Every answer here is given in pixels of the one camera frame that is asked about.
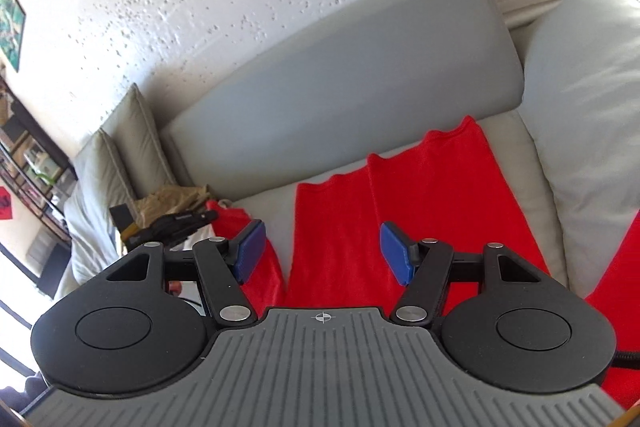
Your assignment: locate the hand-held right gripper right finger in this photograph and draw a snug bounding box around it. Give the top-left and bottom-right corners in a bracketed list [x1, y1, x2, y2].
[379, 221, 561, 327]

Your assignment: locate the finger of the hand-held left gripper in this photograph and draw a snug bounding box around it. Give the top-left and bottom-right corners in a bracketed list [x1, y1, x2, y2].
[150, 208, 219, 240]

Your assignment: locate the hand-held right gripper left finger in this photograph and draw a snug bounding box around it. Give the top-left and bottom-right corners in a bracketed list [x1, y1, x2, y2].
[82, 219, 268, 325]

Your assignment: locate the red garment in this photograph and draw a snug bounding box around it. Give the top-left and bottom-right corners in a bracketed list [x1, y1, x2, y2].
[205, 116, 640, 415]

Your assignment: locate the tan crumpled garment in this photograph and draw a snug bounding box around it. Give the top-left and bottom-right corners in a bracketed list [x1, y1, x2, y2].
[132, 184, 213, 228]

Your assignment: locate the grey throw pillow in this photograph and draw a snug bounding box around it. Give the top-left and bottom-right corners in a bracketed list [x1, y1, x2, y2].
[62, 129, 141, 288]
[100, 83, 193, 202]

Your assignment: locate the grey storage cabinet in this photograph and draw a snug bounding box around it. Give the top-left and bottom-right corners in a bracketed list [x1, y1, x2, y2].
[26, 229, 71, 280]

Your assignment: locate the black shelf unit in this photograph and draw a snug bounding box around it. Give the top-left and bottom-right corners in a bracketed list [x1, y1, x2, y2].
[0, 77, 78, 243]

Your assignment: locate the window beside shelf unit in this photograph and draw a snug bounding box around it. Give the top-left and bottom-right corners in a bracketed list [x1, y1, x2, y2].
[0, 242, 56, 388]

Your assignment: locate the grey sofa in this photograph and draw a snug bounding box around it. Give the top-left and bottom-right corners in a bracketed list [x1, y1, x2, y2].
[55, 109, 571, 308]

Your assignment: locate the grey sofa back cushion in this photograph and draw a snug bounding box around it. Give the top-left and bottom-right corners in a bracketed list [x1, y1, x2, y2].
[160, 0, 526, 202]

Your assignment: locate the large light grey pillow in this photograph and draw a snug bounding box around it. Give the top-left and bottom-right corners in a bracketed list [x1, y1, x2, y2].
[522, 0, 640, 303]

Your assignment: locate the green wall picture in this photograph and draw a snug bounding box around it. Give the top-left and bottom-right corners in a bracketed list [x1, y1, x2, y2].
[0, 0, 27, 72]

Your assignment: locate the black cable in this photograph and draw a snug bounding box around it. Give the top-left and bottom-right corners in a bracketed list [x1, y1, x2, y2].
[611, 346, 640, 372]

